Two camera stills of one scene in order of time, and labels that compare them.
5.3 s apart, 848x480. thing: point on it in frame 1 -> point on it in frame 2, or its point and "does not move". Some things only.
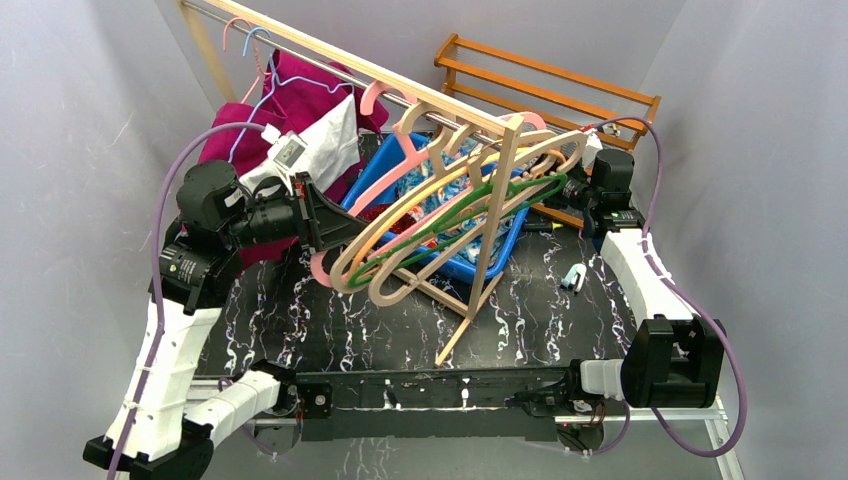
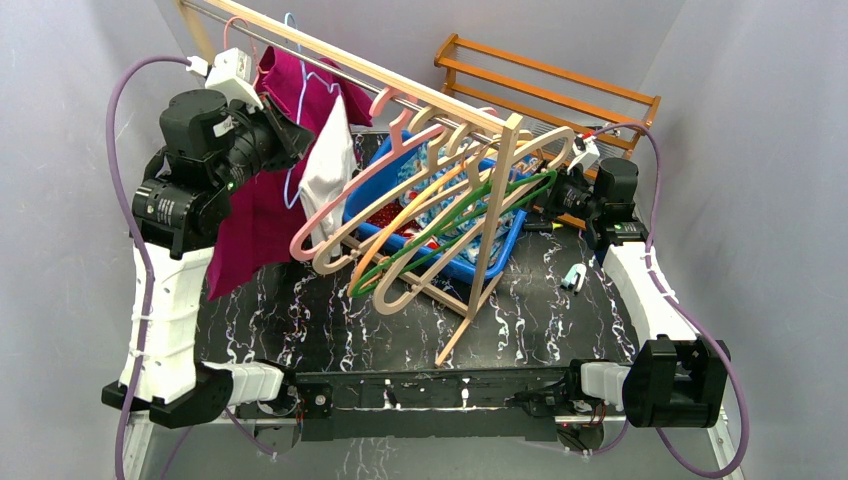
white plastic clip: [574, 276] does not move
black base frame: [428, 403] does not move
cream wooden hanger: [421, 120] -> [395, 196]
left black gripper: [303, 216] -> [289, 134]
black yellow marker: [541, 226] does not move
